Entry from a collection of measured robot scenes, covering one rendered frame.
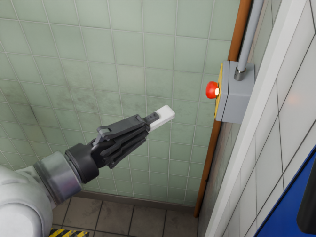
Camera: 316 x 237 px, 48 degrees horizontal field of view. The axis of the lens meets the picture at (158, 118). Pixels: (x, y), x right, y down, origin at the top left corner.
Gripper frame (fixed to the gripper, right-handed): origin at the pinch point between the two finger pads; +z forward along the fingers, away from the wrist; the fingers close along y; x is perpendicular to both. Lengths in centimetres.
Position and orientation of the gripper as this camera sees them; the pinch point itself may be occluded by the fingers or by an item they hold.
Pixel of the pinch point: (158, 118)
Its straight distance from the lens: 74.6
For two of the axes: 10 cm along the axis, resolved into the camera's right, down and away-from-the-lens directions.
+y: 0.0, 5.9, 8.0
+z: 8.1, -4.8, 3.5
